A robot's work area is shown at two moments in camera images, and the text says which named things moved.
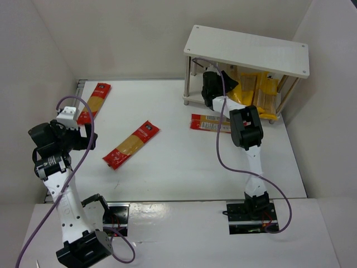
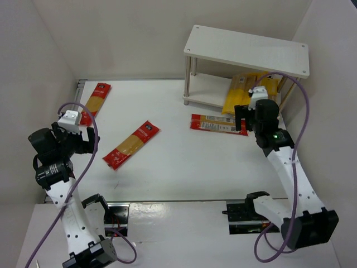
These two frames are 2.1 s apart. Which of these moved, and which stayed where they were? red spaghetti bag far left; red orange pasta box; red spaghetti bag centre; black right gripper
Moved: black right gripper
Stayed: red spaghetti bag far left; red spaghetti bag centre; red orange pasta box
